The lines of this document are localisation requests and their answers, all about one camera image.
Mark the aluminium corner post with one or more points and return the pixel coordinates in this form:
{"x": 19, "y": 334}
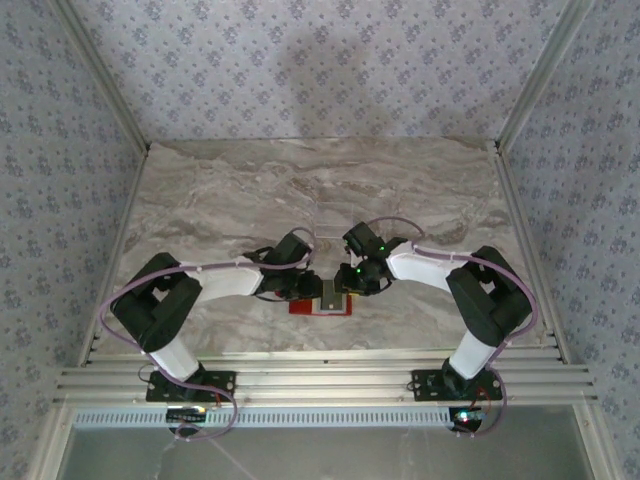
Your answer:
{"x": 102, "y": 75}
{"x": 545, "y": 75}

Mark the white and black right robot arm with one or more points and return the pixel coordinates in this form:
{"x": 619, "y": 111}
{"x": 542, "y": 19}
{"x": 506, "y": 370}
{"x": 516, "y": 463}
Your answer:
{"x": 425, "y": 265}

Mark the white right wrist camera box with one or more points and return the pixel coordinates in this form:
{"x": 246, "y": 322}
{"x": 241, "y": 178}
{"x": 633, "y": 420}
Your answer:
{"x": 354, "y": 256}

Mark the aluminium side rail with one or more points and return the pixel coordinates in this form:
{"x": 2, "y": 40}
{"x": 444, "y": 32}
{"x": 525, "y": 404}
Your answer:
{"x": 516, "y": 200}
{"x": 125, "y": 215}

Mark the red card holder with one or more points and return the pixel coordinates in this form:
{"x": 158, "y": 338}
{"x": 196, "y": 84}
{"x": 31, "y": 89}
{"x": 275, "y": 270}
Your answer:
{"x": 300, "y": 307}

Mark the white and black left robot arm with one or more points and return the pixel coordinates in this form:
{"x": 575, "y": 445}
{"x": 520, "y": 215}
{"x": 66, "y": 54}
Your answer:
{"x": 225, "y": 280}

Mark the dark grey credit card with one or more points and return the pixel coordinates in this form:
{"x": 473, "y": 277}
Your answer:
{"x": 332, "y": 295}

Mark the aluminium frame leg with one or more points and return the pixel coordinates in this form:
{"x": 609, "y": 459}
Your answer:
{"x": 595, "y": 445}
{"x": 52, "y": 445}

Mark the aluminium mounting rail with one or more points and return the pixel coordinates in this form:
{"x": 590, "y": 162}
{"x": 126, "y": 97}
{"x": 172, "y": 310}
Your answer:
{"x": 325, "y": 380}

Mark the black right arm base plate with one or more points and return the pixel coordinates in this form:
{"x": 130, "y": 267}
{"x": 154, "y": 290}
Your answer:
{"x": 425, "y": 387}

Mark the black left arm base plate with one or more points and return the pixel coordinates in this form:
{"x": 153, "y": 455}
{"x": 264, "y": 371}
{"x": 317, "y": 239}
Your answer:
{"x": 220, "y": 387}

